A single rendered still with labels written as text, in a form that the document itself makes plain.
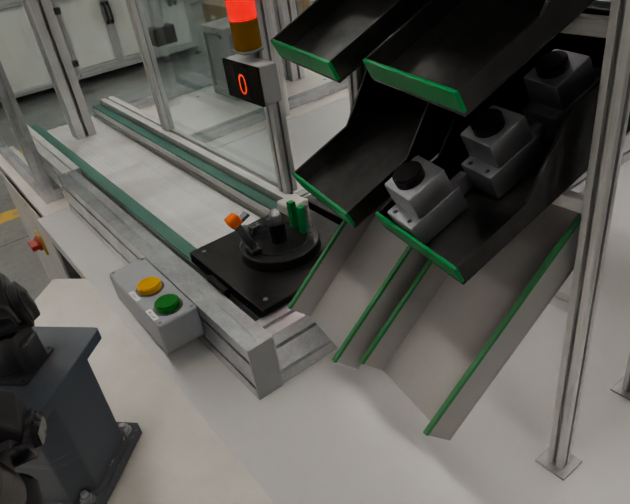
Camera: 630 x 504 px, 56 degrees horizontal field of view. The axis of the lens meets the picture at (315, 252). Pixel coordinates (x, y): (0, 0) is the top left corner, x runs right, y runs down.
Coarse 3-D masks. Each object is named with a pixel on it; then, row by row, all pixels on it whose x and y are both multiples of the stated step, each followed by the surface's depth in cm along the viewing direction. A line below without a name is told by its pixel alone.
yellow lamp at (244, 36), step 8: (232, 24) 102; (240, 24) 102; (248, 24) 102; (256, 24) 103; (232, 32) 103; (240, 32) 102; (248, 32) 102; (256, 32) 103; (240, 40) 103; (248, 40) 103; (256, 40) 104; (240, 48) 104; (248, 48) 104; (256, 48) 104
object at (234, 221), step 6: (228, 216) 94; (234, 216) 94; (240, 216) 96; (246, 216) 95; (228, 222) 94; (234, 222) 94; (240, 222) 94; (234, 228) 94; (240, 228) 95; (240, 234) 96; (246, 234) 96; (246, 240) 97; (252, 240) 98; (252, 246) 98
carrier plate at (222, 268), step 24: (312, 216) 111; (216, 240) 108; (240, 240) 107; (216, 264) 102; (240, 264) 101; (312, 264) 98; (240, 288) 95; (264, 288) 94; (288, 288) 93; (264, 312) 90
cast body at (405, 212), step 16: (416, 160) 58; (400, 176) 56; (416, 176) 55; (432, 176) 55; (464, 176) 59; (400, 192) 56; (416, 192) 55; (432, 192) 56; (448, 192) 57; (464, 192) 60; (400, 208) 59; (416, 208) 56; (432, 208) 57; (448, 208) 58; (464, 208) 59; (400, 224) 59; (416, 224) 57; (432, 224) 58
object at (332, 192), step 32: (384, 96) 74; (352, 128) 74; (384, 128) 72; (416, 128) 69; (448, 128) 64; (320, 160) 73; (352, 160) 72; (384, 160) 69; (320, 192) 67; (352, 192) 68; (384, 192) 64; (352, 224) 64
